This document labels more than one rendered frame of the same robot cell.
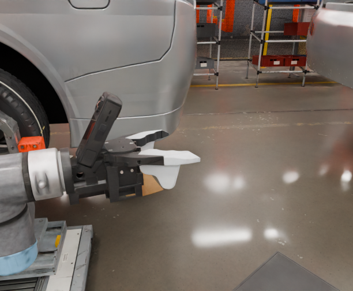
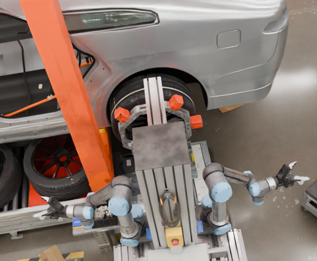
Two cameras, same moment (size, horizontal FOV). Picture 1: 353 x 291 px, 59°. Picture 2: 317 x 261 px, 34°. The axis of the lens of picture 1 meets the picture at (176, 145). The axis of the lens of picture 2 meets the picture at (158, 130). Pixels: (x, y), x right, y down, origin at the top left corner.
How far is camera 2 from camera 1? 283 cm
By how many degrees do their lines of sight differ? 25
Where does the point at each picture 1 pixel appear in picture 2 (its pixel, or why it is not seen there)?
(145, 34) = (259, 53)
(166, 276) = (264, 173)
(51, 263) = (195, 172)
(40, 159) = (271, 183)
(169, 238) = (261, 145)
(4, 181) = (265, 189)
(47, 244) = not seen: hidden behind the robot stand
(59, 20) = (210, 55)
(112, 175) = (287, 183)
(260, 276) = not seen: outside the picture
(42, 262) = not seen: hidden behind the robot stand
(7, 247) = (261, 200)
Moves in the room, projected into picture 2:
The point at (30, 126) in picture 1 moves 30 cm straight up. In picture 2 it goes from (193, 110) to (191, 83)
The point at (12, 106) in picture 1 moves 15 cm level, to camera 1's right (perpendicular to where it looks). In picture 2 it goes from (186, 103) to (206, 102)
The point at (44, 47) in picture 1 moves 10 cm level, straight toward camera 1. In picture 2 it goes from (199, 67) to (205, 76)
